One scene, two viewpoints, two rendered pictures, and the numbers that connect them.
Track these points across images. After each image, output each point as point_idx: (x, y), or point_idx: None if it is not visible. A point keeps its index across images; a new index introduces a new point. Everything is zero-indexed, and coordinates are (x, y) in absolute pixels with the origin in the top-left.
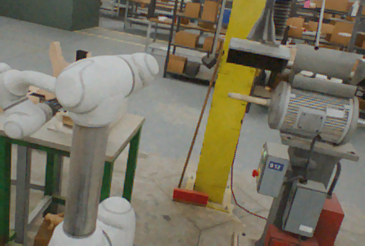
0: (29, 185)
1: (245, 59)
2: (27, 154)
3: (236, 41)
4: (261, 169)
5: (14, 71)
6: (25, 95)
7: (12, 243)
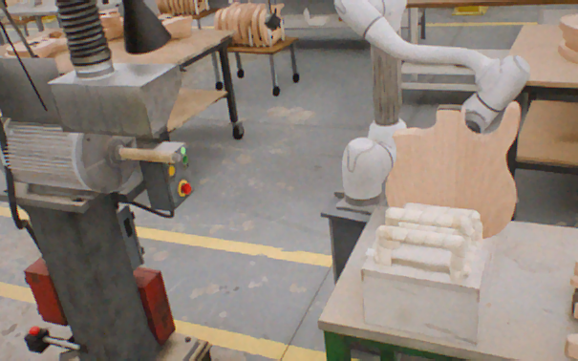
0: None
1: (118, 123)
2: None
3: (164, 65)
4: (188, 165)
5: (493, 59)
6: (479, 89)
7: None
